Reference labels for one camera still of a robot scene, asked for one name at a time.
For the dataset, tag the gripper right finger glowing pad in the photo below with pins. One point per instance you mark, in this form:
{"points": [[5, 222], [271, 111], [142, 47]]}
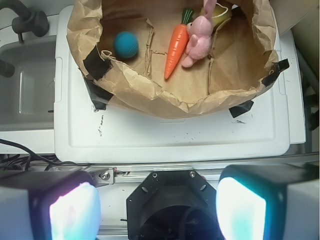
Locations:
{"points": [[269, 202]]}

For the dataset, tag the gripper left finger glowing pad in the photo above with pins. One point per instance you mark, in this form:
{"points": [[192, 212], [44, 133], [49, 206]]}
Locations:
{"points": [[48, 205]]}

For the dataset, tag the blue yarn ball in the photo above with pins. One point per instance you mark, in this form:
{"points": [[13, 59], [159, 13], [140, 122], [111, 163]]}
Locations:
{"points": [[125, 45]]}

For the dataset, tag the brown paper bag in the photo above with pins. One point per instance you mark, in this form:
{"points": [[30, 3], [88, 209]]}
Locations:
{"points": [[241, 63]]}

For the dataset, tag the pink plush bunny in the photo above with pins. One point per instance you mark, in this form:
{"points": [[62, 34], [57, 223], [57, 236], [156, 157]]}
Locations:
{"points": [[200, 33]]}

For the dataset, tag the orange toy carrot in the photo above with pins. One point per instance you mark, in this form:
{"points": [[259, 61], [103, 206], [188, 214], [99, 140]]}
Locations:
{"points": [[178, 42]]}

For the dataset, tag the dark grey toy faucet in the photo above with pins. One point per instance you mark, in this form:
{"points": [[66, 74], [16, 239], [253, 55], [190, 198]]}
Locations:
{"points": [[28, 20]]}

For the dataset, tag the yellow plush toy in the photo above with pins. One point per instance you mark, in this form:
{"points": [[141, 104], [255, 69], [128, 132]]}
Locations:
{"points": [[220, 13]]}

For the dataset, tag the aluminium rail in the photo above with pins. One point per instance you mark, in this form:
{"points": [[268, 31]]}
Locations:
{"points": [[109, 174]]}

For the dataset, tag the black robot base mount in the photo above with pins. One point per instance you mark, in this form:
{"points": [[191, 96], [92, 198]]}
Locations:
{"points": [[173, 206]]}

